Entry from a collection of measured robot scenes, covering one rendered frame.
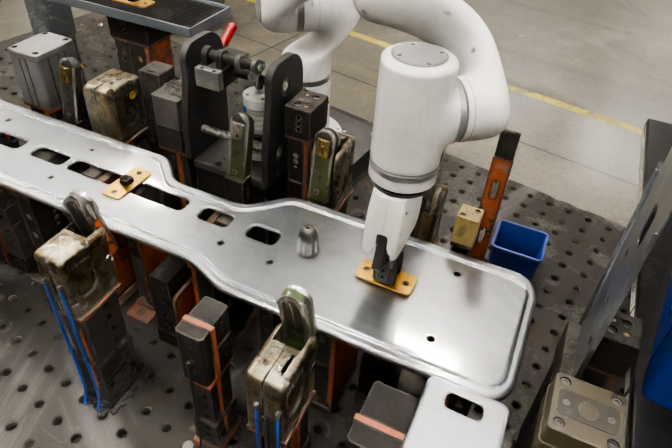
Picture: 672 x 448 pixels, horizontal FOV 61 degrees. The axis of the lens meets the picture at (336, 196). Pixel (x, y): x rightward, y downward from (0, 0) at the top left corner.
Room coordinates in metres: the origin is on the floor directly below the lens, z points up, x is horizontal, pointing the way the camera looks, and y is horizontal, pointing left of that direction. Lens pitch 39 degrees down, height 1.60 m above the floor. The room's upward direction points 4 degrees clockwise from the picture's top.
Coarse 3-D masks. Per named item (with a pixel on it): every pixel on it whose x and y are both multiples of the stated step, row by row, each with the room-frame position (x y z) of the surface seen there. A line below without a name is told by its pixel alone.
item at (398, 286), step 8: (360, 264) 0.59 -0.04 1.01; (368, 264) 0.59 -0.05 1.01; (360, 272) 0.57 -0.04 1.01; (368, 272) 0.57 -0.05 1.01; (400, 272) 0.57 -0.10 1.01; (368, 280) 0.56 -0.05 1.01; (376, 280) 0.56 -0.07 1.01; (400, 280) 0.56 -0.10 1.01; (408, 280) 0.56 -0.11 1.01; (416, 280) 0.56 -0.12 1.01; (392, 288) 0.54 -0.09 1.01; (400, 288) 0.54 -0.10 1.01; (408, 288) 0.55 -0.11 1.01
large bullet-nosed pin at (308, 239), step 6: (300, 228) 0.62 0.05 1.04; (306, 228) 0.61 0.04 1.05; (312, 228) 0.61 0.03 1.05; (300, 234) 0.61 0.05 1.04; (306, 234) 0.60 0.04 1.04; (312, 234) 0.61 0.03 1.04; (300, 240) 0.60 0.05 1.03; (306, 240) 0.60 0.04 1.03; (312, 240) 0.60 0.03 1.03; (318, 240) 0.61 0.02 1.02; (300, 246) 0.60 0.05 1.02; (306, 246) 0.60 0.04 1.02; (312, 246) 0.60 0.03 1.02; (300, 252) 0.60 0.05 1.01; (306, 252) 0.60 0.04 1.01; (312, 252) 0.60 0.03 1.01
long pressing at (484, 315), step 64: (0, 128) 0.88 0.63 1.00; (64, 128) 0.90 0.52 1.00; (64, 192) 0.71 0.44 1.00; (192, 192) 0.73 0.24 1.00; (192, 256) 0.59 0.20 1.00; (256, 256) 0.59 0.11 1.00; (320, 256) 0.60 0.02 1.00; (448, 256) 0.62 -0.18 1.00; (320, 320) 0.49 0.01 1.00; (384, 320) 0.49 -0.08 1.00; (448, 320) 0.50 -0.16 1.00; (512, 320) 0.51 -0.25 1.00; (512, 384) 0.41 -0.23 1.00
